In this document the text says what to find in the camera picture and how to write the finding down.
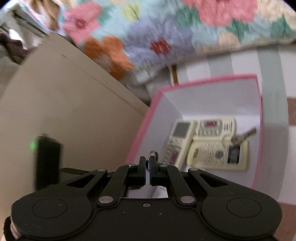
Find keys with ring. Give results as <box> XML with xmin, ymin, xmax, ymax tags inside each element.
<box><xmin>147</xmin><ymin>151</ymin><xmax>159</xmax><ymax>166</ymax></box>

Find long cream remote control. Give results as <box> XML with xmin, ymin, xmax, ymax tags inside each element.
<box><xmin>158</xmin><ymin>120</ymin><xmax>197</xmax><ymax>170</ymax></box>

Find cream TCL remote control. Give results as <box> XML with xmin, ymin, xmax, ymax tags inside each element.
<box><xmin>186</xmin><ymin>138</ymin><xmax>249</xmax><ymax>172</ymax></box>

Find silver key bunch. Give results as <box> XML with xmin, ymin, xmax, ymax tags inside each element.
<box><xmin>221</xmin><ymin>128</ymin><xmax>257</xmax><ymax>147</ymax></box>

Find pink cardboard box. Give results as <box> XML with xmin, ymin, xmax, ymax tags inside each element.
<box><xmin>125</xmin><ymin>74</ymin><xmax>262</xmax><ymax>188</ymax></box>

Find beige cabinet panel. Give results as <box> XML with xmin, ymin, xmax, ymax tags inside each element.
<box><xmin>1</xmin><ymin>34</ymin><xmax>148</xmax><ymax>220</ymax></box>

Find floral quilt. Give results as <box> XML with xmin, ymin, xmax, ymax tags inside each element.
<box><xmin>58</xmin><ymin>1</ymin><xmax>295</xmax><ymax>80</ymax></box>

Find striped grey white rug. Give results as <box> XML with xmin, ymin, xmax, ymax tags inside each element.
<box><xmin>145</xmin><ymin>44</ymin><xmax>296</xmax><ymax>241</ymax></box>

